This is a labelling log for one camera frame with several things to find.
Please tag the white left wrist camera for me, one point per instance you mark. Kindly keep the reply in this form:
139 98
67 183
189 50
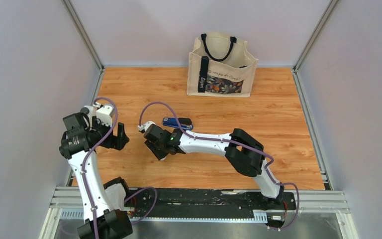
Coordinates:
104 115

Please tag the white bottle black cap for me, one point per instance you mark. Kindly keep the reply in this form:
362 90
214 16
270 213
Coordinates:
90 111

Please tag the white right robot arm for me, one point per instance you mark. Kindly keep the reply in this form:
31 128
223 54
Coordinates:
243 152

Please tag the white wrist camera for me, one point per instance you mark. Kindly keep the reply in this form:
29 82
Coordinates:
142 128
104 115

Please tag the beige canvas tote bag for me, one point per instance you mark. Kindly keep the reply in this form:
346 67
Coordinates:
220 65

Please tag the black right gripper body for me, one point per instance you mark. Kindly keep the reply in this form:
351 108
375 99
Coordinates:
161 144

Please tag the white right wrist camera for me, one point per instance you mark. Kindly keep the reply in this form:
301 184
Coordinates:
142 128

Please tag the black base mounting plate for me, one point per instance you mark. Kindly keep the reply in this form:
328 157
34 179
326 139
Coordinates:
205 203

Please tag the blue black stapler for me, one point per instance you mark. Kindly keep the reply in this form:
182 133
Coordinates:
185 123

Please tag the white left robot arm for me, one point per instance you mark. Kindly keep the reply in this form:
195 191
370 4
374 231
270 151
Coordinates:
103 203

